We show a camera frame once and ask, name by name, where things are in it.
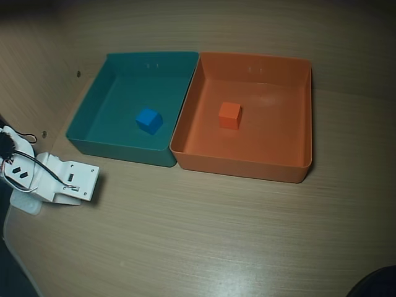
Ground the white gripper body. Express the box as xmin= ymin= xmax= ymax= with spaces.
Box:
xmin=0 ymin=154 xmax=41 ymax=196

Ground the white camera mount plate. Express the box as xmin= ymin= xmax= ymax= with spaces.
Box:
xmin=33 ymin=152 xmax=100 ymax=207

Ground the blue cube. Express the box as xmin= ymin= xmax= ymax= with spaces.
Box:
xmin=135 ymin=108 xmax=164 ymax=136

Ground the orange plastic box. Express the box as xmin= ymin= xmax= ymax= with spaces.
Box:
xmin=169 ymin=51 xmax=313 ymax=184

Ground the orange cube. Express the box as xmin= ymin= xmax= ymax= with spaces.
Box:
xmin=218 ymin=101 xmax=243 ymax=131

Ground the dark round object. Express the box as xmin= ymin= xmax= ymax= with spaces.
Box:
xmin=351 ymin=265 xmax=396 ymax=297

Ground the teal plastic box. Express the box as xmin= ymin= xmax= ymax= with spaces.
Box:
xmin=66 ymin=51 xmax=200 ymax=168

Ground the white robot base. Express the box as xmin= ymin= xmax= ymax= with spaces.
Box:
xmin=10 ymin=190 xmax=43 ymax=216

